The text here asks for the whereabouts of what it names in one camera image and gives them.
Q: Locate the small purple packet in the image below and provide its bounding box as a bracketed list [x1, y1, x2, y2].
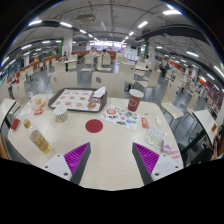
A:
[161, 139, 173, 154]

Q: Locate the flat round red coaster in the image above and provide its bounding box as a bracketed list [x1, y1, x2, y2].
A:
[85, 118, 104, 134]

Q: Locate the red-lettered white table sticker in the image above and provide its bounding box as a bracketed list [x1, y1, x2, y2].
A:
[168, 149, 183, 161]

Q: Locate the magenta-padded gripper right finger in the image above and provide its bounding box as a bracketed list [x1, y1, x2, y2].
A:
[131, 142, 184, 186]

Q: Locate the ceiling air conditioner unit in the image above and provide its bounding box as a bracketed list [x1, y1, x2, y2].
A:
[75, 13, 97, 24]

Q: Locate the white paper napkin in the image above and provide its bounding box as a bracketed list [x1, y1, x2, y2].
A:
[92, 86, 107, 99]

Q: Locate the small red wallet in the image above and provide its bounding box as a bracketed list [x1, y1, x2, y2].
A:
[10, 117, 22, 131]

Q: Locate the printed paper tray liner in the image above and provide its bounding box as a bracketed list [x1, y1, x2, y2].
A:
[50, 88, 103, 112]

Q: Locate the person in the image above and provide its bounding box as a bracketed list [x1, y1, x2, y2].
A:
[159, 59, 168, 78]
[100, 48, 110, 59]
[89, 47, 98, 59]

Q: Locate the small white wrapper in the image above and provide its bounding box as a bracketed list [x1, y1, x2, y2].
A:
[154, 115, 163, 127]

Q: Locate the beige neighbouring table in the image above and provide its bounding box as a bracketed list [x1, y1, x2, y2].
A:
[193, 109, 219, 141]
[0, 98, 17, 129]

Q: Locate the red paper cup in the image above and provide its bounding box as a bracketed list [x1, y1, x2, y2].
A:
[127, 88, 145, 113]

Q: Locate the colourful sticker sheet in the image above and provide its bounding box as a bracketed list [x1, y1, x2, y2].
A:
[100, 104, 140, 131]

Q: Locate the clear plastic packet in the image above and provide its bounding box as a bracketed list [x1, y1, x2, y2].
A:
[144, 126, 168, 150]

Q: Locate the group of beige chairs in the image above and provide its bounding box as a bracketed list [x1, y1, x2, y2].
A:
[6, 53, 204, 116]

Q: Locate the dark brown food tray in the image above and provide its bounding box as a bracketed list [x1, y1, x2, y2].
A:
[48, 87, 108, 113]

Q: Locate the clear bag of fries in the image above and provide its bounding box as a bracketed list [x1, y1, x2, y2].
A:
[29, 94, 50, 116]

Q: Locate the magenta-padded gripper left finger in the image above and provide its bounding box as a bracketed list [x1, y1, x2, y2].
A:
[42, 142, 92, 186]

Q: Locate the white paper slip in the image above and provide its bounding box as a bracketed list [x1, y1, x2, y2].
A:
[19, 107, 33, 118]

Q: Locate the clear bottle with yellow cap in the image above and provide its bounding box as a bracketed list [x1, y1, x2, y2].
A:
[22, 118, 51, 154]

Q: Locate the white patterned mug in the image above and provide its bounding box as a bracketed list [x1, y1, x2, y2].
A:
[53, 105, 69, 123]

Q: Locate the group of ceiling lights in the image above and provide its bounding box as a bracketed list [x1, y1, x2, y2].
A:
[0, 8, 224, 79]

